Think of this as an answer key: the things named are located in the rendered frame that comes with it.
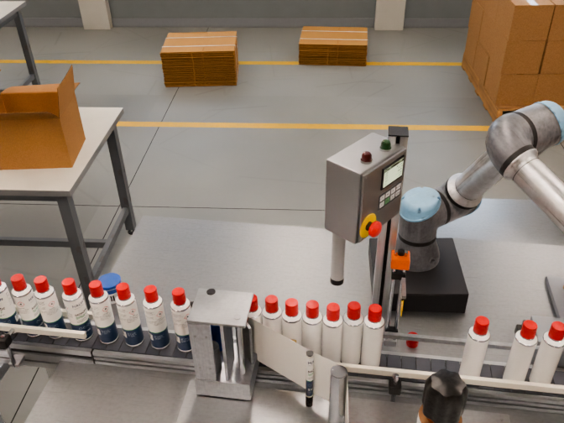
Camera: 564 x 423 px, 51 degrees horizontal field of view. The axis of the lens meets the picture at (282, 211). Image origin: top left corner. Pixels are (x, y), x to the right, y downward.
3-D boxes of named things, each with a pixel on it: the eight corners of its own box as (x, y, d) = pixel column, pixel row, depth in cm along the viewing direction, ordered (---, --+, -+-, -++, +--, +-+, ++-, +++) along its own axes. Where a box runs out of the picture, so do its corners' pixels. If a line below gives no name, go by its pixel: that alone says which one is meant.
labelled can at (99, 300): (96, 344, 165) (80, 289, 154) (104, 330, 170) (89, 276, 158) (114, 346, 165) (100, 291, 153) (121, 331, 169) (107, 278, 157)
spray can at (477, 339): (459, 383, 152) (472, 326, 141) (456, 367, 157) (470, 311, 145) (480, 385, 152) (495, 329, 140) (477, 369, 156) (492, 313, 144)
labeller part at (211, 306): (186, 322, 136) (186, 320, 136) (199, 289, 145) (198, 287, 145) (245, 328, 135) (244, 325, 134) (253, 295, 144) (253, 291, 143)
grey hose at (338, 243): (329, 284, 155) (331, 220, 143) (330, 275, 158) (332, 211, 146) (343, 286, 154) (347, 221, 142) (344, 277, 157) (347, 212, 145)
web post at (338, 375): (326, 430, 142) (327, 378, 131) (327, 413, 146) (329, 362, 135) (345, 431, 141) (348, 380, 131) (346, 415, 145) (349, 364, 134)
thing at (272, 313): (262, 360, 160) (259, 305, 148) (265, 346, 164) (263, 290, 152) (281, 362, 159) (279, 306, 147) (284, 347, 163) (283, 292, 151)
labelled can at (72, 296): (79, 327, 171) (62, 274, 159) (96, 329, 170) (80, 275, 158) (71, 342, 166) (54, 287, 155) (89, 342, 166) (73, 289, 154)
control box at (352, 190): (323, 228, 140) (325, 159, 129) (367, 198, 150) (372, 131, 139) (357, 247, 134) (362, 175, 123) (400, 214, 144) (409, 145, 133)
